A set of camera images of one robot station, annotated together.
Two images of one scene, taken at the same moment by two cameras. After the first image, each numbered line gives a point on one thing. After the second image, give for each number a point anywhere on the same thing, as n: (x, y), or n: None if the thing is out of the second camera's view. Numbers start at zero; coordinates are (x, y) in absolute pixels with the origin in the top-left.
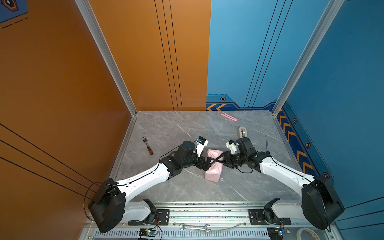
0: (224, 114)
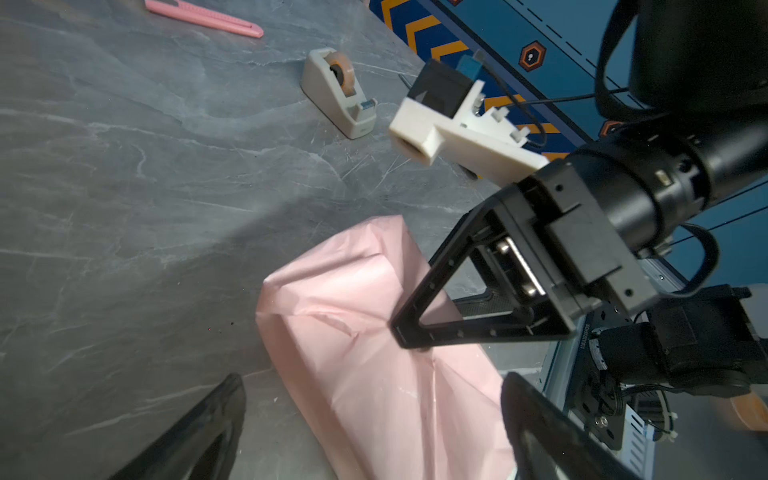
0: (178, 11)
